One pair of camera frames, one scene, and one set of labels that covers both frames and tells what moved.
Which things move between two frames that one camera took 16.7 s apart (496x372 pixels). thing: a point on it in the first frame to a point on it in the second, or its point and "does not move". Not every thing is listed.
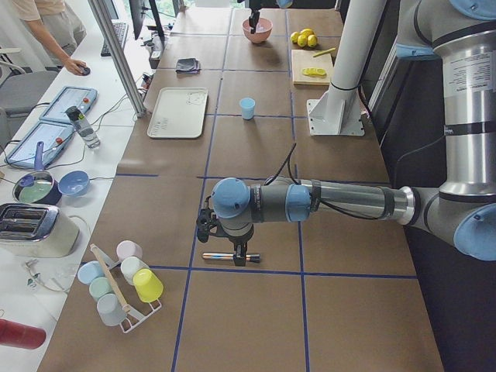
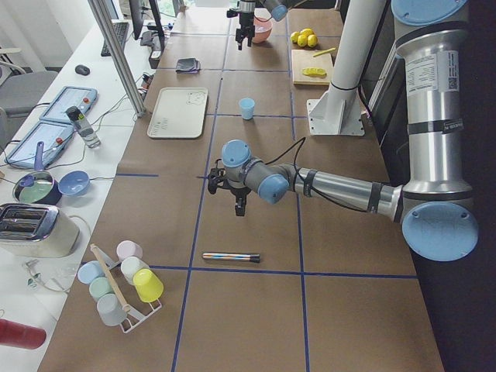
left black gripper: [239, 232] to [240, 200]
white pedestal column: [339, 111] does not move
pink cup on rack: [128, 249] does not move
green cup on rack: [100, 287] does not move
